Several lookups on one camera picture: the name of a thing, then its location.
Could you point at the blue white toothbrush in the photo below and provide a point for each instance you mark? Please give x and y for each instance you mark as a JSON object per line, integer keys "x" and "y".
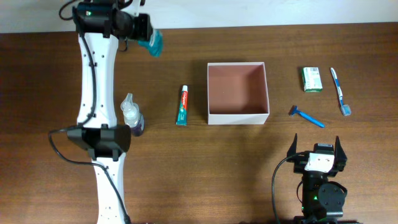
{"x": 345, "y": 109}

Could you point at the red green toothpaste tube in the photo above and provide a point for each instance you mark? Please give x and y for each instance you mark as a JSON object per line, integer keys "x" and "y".
{"x": 182, "y": 111}

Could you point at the blue disposable razor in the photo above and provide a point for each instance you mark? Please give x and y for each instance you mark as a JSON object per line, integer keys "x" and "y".
{"x": 294, "y": 110}

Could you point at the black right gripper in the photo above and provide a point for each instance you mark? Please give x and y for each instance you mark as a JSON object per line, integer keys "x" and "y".
{"x": 299, "y": 165}

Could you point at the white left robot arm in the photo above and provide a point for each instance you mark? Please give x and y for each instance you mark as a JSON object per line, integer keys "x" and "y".
{"x": 100, "y": 26}

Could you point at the clear purple spray bottle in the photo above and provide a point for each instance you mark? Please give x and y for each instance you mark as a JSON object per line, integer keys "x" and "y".
{"x": 133, "y": 116}

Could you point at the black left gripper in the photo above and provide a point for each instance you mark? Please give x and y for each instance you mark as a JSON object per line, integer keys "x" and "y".
{"x": 146, "y": 27}

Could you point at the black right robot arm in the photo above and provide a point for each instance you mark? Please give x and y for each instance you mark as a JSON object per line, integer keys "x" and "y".
{"x": 322, "y": 200}

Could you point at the blue mouthwash bottle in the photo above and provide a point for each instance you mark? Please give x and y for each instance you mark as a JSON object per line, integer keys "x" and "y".
{"x": 155, "y": 44}

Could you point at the green white soap box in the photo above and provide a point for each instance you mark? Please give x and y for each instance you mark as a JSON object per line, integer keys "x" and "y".
{"x": 311, "y": 79}

